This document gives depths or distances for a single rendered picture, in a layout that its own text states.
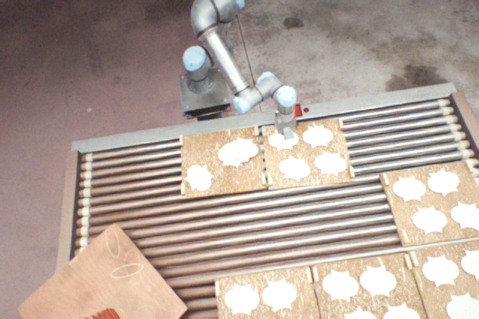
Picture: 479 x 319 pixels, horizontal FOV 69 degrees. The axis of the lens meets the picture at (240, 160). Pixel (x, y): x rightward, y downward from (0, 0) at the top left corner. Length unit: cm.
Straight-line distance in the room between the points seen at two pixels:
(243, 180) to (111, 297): 76
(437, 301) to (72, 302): 148
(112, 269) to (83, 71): 245
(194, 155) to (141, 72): 181
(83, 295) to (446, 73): 314
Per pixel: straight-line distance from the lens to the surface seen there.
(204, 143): 182
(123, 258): 161
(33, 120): 363
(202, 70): 186
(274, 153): 176
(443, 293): 173
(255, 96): 147
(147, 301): 155
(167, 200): 175
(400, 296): 167
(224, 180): 171
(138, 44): 371
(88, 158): 200
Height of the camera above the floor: 251
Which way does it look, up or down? 64 degrees down
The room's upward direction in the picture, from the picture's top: 10 degrees counter-clockwise
